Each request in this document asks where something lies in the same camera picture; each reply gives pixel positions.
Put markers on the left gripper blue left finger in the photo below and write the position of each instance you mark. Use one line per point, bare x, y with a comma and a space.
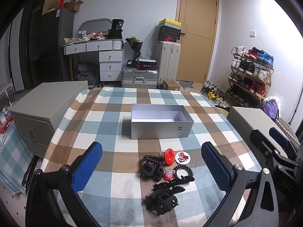
42, 208

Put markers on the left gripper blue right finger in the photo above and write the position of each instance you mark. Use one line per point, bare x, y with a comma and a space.
261, 208

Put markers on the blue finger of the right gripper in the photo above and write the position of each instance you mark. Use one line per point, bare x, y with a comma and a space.
286, 144
261, 144

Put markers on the large black hair claw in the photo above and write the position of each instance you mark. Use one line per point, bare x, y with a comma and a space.
161, 202

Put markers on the purple bag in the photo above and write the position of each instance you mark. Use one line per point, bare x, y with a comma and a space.
272, 107

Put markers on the beige cabinet right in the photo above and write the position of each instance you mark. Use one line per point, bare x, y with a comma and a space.
245, 120

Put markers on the white round badge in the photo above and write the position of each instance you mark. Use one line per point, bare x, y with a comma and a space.
182, 158

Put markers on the red round cap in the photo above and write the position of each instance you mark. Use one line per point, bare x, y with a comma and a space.
169, 157

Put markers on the wooden shoe rack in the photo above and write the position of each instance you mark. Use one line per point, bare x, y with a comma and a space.
249, 80

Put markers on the grey bedside cabinet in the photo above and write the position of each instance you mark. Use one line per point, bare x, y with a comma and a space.
39, 112

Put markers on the silver open box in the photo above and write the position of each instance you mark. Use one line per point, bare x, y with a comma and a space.
149, 121

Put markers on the small cardboard box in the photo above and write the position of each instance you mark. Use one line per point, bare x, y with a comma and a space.
171, 85

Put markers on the white upright suitcase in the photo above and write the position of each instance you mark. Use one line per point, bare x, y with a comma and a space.
167, 57

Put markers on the black red box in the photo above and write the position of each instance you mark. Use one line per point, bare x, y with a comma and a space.
146, 64

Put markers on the silver lying suitcase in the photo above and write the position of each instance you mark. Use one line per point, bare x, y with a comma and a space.
134, 78

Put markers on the wooden door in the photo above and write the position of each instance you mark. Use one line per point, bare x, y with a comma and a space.
198, 20

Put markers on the black nike shoe box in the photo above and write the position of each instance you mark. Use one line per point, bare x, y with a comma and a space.
169, 34

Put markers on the yellow shoe box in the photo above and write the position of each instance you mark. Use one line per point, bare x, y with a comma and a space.
170, 23

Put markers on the flower bouquet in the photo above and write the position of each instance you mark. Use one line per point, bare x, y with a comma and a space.
136, 46

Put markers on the dark refrigerator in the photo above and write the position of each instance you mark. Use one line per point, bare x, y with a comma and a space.
41, 41

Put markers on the white dressing desk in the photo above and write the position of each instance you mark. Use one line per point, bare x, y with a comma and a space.
110, 56

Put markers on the grey mirror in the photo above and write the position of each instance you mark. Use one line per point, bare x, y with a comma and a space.
96, 25

